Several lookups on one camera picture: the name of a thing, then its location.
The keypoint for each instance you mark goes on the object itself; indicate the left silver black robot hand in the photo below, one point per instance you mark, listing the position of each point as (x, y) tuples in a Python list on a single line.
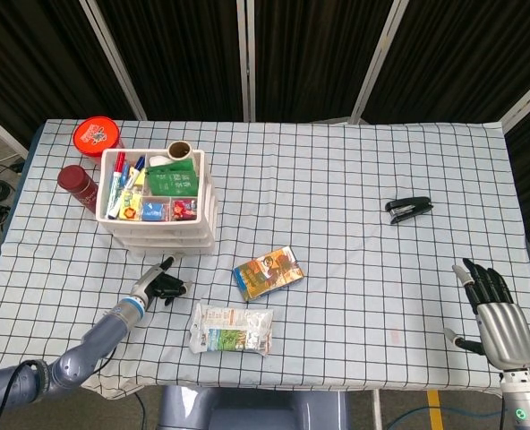
[(151, 282)]

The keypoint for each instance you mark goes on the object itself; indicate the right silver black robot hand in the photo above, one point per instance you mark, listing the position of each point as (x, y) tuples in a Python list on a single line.
[(506, 333)]

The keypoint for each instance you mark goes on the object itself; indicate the clear plastic drawer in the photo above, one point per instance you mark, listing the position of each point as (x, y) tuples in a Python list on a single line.
[(189, 251)]

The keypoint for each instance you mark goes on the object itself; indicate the white plastic organizer tray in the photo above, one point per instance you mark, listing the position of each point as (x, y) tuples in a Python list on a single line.
[(162, 229)]

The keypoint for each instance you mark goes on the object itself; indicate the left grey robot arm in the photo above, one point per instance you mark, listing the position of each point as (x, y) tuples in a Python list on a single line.
[(99, 333)]

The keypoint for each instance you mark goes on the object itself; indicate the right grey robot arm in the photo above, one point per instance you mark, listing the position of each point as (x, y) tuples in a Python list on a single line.
[(524, 403)]

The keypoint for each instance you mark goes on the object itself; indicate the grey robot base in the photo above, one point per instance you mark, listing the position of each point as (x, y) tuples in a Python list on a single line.
[(247, 410)]

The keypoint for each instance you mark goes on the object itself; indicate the blue small pack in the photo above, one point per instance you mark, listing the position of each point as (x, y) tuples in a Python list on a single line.
[(154, 211)]

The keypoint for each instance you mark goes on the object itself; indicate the yellow cartoon eraser pack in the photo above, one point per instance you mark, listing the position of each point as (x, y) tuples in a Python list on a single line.
[(130, 206)]

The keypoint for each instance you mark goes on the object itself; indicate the red cartoon small pack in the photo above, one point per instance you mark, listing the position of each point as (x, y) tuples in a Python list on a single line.
[(184, 209)]

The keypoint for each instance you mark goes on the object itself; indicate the white snack bag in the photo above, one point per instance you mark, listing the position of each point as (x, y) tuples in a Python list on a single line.
[(231, 331)]

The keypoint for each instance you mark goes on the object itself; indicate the red capped whiteboard marker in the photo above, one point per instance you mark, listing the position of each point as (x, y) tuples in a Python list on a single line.
[(117, 183)]

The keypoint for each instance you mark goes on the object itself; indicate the green tea packets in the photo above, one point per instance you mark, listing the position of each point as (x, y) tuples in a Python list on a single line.
[(172, 180)]

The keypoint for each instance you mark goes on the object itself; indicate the yellow floor tape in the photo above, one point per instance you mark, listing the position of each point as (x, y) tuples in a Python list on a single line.
[(433, 410)]

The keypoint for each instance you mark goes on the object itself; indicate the blue capped whiteboard marker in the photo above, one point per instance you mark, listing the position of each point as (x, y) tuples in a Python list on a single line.
[(137, 170)]

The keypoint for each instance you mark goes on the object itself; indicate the colourful printed paper pack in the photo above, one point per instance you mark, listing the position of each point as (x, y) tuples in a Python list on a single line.
[(269, 273)]

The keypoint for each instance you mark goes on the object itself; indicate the white small roll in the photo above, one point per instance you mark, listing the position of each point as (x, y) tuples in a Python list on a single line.
[(159, 160)]

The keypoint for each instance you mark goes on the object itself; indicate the dark red cylindrical canister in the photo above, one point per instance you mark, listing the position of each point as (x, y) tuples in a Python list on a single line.
[(74, 181)]

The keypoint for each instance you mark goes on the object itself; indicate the tape roll with brown core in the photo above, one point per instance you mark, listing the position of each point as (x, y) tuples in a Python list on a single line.
[(180, 151)]

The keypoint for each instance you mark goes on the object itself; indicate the red round lidded container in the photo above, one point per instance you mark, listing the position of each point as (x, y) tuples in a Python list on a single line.
[(97, 134)]

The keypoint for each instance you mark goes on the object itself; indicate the black stapler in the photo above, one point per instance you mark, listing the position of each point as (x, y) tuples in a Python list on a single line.
[(408, 208)]

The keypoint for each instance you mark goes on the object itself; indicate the blue checked tablecloth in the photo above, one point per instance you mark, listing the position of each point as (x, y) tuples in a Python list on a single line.
[(336, 269)]

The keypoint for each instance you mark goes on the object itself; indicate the black folding screen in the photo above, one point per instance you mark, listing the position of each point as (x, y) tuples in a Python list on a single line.
[(180, 54)]

